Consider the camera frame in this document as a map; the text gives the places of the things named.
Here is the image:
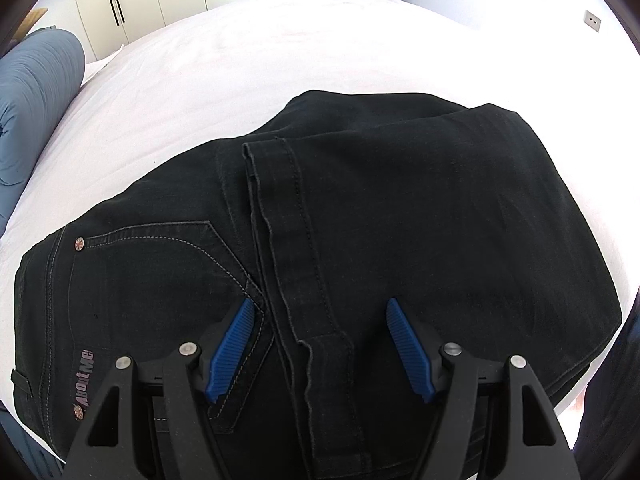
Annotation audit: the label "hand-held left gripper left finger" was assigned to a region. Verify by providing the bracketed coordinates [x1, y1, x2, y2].
[62, 297, 268, 480]

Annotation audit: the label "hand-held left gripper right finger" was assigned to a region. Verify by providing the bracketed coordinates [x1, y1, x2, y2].
[385, 297, 576, 480]

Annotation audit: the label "black denim pants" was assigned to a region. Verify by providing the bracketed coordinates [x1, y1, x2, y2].
[11, 90, 623, 480]

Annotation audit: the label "person's dark trouser leg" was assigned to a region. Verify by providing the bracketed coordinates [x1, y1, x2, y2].
[572, 285, 640, 480]

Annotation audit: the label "white bed sheet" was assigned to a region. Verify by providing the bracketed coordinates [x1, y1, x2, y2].
[0, 0, 640, 411]

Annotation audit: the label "white pillow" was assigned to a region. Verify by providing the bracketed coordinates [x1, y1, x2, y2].
[82, 55, 126, 86]

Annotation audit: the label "blue pillow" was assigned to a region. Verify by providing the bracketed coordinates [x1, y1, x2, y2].
[0, 27, 86, 186]

